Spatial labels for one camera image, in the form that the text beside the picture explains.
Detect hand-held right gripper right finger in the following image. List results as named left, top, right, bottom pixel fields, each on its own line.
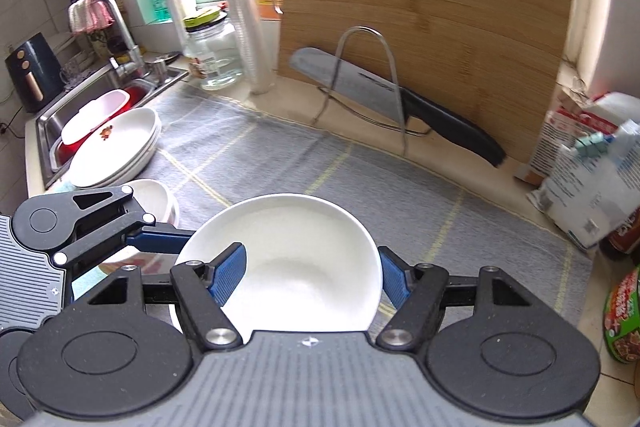
left=375, top=246, right=533, bottom=350

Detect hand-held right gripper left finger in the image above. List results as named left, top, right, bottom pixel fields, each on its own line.
left=87, top=242, right=248, bottom=350

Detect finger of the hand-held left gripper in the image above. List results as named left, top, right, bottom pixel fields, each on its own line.
left=51, top=186, right=196, bottom=269

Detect white bowl pink flowers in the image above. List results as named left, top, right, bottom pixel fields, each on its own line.
left=169, top=193, right=383, bottom=333
left=97, top=179, right=181, bottom=278

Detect grey checked dish mat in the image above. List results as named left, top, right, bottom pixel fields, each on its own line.
left=142, top=84, right=593, bottom=333

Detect red plastic basin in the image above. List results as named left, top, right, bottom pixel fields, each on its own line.
left=56, top=87, right=147, bottom=158

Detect white strainer basket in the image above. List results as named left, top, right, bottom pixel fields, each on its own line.
left=60, top=89, right=132, bottom=145

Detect stainless steel sink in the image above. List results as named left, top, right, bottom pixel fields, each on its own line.
left=35, top=62, right=191, bottom=188

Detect clear glass cup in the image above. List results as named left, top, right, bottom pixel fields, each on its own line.
left=62, top=56, right=96, bottom=85

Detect glass jar green lid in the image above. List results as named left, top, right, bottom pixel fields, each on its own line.
left=182, top=6, right=246, bottom=91

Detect chrome faucet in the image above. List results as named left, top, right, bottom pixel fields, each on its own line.
left=92, top=0, right=147, bottom=80

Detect black air fryer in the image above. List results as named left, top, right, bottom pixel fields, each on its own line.
left=5, top=32, right=65, bottom=114

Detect white plastic bag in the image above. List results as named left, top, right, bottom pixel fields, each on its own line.
left=530, top=122, right=640, bottom=252

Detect red and white box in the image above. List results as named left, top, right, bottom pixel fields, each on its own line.
left=515, top=94, right=621, bottom=185

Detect slim plastic bag roll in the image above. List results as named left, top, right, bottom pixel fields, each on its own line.
left=157, top=0, right=193, bottom=52

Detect pink dishcloth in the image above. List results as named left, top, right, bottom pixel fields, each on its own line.
left=68, top=0, right=115, bottom=35

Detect green food package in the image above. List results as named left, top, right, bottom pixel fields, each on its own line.
left=602, top=267, right=640, bottom=364

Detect thick plastic bag roll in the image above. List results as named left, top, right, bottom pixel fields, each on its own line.
left=212, top=0, right=276, bottom=95

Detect bamboo cutting board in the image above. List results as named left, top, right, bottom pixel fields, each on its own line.
left=277, top=0, right=578, bottom=168

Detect kitchen knife black handle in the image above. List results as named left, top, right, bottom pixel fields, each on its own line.
left=289, top=47, right=507, bottom=168

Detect metal wire rack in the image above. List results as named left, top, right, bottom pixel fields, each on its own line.
left=311, top=26, right=433, bottom=158

